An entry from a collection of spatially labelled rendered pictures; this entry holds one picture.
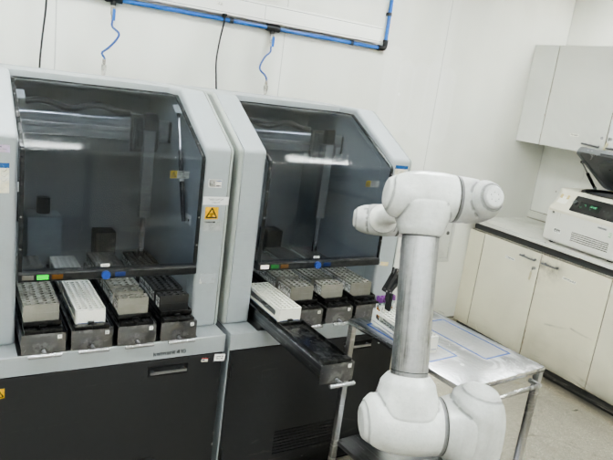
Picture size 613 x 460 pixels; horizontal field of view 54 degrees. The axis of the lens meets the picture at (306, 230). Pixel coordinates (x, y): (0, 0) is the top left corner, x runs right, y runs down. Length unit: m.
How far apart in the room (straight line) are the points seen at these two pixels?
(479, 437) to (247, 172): 1.23
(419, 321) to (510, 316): 2.93
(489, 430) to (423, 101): 2.84
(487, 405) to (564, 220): 2.67
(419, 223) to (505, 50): 3.17
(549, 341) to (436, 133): 1.58
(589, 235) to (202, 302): 2.58
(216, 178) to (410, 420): 1.13
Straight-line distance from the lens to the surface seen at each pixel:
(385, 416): 1.63
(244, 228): 2.34
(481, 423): 1.69
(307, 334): 2.28
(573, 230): 4.19
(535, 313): 4.40
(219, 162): 2.24
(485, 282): 4.66
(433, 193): 1.62
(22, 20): 3.17
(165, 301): 2.30
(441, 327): 2.54
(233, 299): 2.43
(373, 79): 3.91
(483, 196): 1.65
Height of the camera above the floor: 1.70
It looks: 13 degrees down
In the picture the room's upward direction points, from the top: 8 degrees clockwise
